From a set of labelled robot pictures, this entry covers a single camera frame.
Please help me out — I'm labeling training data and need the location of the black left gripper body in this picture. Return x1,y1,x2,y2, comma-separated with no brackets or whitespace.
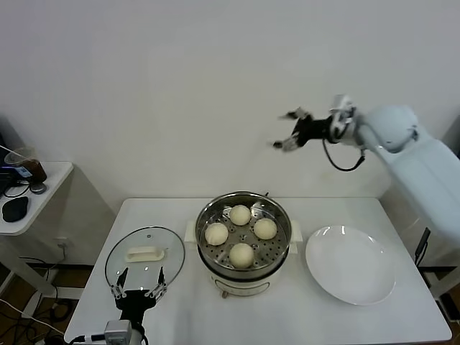
114,289,158,321

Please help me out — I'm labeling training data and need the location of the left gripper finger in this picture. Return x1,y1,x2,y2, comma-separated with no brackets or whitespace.
144,266,169,300
109,267,129,300

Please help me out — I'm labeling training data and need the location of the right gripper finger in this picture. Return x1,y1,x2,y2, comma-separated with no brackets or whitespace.
272,134,301,152
280,106,311,124

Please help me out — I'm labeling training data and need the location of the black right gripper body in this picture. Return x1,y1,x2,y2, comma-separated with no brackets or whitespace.
294,116,330,147

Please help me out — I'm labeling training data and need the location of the white steamed baozi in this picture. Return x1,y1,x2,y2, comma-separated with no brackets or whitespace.
229,204,252,226
204,222,229,247
229,242,254,269
253,217,278,241

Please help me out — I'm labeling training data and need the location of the steel steamer basket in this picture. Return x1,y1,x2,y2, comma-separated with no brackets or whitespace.
184,192,302,280

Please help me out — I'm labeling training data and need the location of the cream electric cooker base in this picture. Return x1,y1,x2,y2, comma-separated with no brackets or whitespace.
196,247,288,300

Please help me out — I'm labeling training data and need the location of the black computer mouse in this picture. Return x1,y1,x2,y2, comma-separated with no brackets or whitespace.
1,196,29,223

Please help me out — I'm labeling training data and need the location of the white round plate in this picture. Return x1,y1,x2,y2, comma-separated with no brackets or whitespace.
305,224,397,306

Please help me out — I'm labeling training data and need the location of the plastic cup iced coffee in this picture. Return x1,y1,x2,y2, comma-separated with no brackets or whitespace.
3,147,48,183

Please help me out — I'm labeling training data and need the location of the black printed box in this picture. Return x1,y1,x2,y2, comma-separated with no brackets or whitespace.
0,163,23,188

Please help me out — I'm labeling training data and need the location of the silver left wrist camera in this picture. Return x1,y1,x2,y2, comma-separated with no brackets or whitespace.
103,321,132,342

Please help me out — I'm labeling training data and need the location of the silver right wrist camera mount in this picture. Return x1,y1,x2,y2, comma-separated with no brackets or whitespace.
327,93,360,144

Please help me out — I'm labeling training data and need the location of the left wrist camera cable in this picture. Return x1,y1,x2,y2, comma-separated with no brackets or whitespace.
70,333,106,344

